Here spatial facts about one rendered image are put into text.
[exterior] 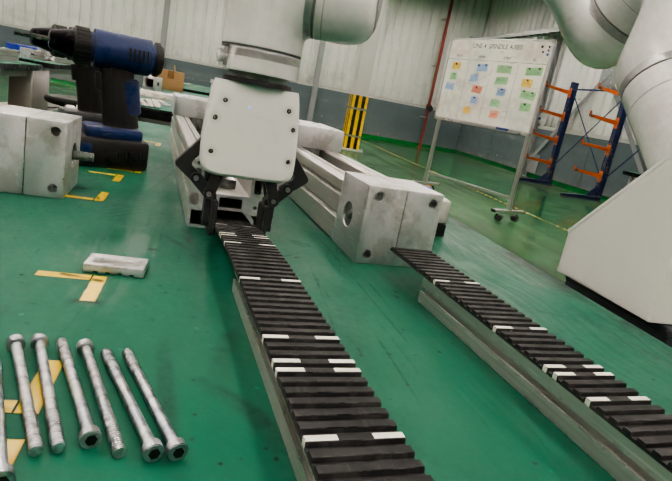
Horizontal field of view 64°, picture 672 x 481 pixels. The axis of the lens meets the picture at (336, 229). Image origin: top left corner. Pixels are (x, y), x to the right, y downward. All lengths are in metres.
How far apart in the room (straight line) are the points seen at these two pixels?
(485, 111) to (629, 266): 5.91
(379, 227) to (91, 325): 0.35
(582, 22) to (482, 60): 5.80
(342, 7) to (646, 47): 0.51
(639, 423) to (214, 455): 0.24
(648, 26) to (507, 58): 5.66
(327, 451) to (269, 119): 0.39
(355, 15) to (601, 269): 0.46
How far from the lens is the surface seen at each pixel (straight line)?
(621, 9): 1.01
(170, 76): 4.56
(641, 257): 0.75
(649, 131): 0.87
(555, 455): 0.38
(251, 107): 0.57
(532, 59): 6.37
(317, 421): 0.27
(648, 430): 0.37
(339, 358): 0.34
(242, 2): 0.57
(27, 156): 0.75
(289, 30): 0.57
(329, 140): 1.03
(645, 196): 0.76
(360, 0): 0.56
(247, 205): 0.68
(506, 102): 6.45
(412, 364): 0.43
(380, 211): 0.63
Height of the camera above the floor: 0.96
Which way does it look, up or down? 13 degrees down
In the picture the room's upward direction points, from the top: 11 degrees clockwise
